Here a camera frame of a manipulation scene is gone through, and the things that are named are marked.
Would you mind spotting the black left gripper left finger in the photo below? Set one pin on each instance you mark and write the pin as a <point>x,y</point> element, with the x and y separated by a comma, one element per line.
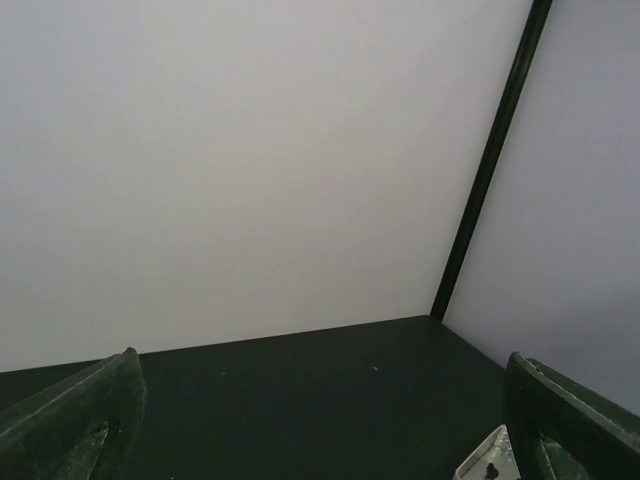
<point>83,427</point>

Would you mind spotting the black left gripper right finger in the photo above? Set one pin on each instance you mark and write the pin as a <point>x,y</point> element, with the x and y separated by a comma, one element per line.
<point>560,429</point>

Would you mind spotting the pink tray of black pieces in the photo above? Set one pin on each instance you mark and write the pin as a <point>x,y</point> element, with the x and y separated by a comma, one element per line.
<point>492,459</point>

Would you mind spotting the black corner frame post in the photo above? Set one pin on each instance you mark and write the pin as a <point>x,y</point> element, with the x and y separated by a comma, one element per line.
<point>514,85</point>

